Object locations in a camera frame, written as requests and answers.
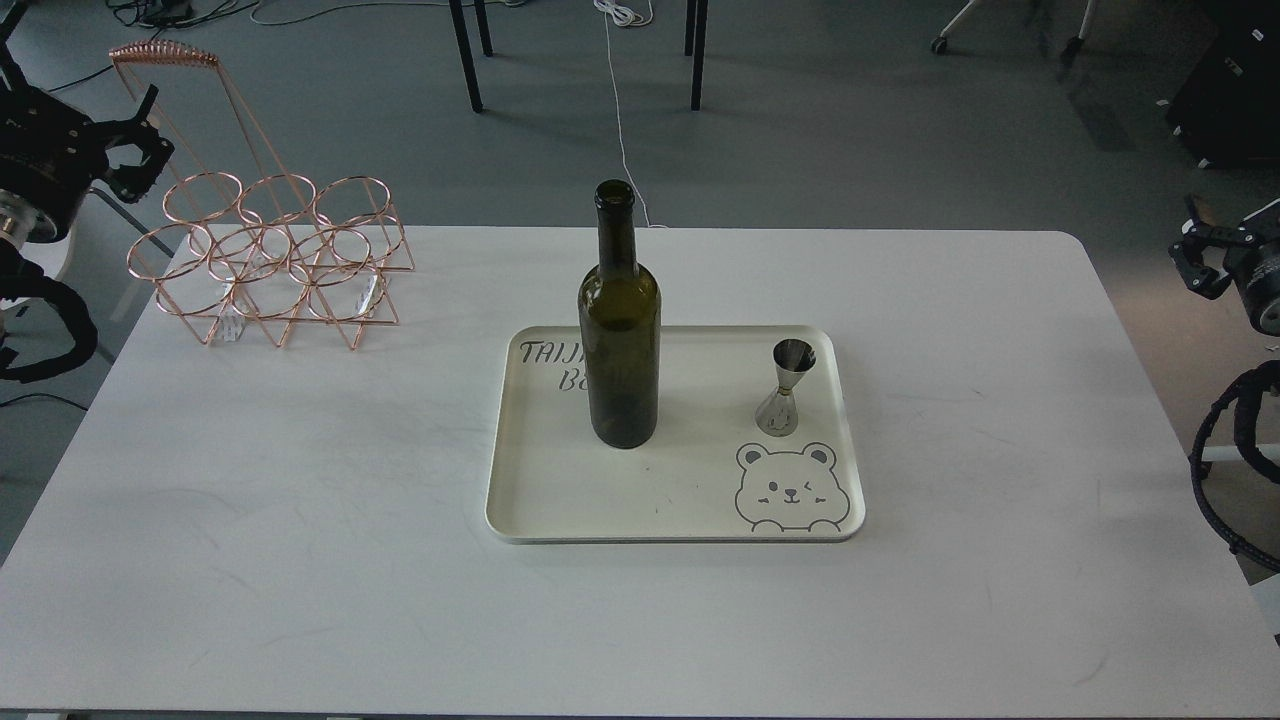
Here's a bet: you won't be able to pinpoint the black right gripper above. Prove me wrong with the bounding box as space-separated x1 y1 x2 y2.
1170 193 1279 336

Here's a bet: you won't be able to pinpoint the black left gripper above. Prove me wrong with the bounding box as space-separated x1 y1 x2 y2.
1 85 174 217

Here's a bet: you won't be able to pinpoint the stainless steel jigger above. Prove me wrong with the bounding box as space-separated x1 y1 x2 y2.
754 338 817 437

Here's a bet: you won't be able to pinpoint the dark green wine bottle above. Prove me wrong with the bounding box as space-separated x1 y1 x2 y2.
577 179 660 448

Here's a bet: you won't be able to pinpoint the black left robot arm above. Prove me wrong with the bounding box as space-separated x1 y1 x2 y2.
1 45 174 261

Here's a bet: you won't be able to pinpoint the black equipment case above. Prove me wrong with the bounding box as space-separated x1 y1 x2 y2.
1166 1 1279 167

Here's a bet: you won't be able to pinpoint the white office chair base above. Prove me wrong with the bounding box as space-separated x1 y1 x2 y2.
929 1 1102 63

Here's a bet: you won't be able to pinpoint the black table leg left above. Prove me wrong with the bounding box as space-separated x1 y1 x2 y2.
447 0 494 114

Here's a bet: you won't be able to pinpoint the black table leg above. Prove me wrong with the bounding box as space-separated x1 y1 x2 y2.
684 0 710 111
447 0 494 114

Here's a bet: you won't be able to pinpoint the cream bear serving tray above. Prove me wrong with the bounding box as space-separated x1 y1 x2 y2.
485 325 867 543

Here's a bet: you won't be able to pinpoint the black table leg right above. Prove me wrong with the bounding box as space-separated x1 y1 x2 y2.
684 0 710 111

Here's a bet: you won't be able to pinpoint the black floor cables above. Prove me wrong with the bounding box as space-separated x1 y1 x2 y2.
50 0 261 91

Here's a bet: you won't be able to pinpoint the copper wire bottle rack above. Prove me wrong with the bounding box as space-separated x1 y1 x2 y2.
110 38 416 350

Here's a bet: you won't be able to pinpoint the black left arm cable sleeve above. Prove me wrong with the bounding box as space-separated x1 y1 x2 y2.
0 272 99 386

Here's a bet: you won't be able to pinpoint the white floor cable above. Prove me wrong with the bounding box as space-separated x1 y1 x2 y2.
593 0 669 229

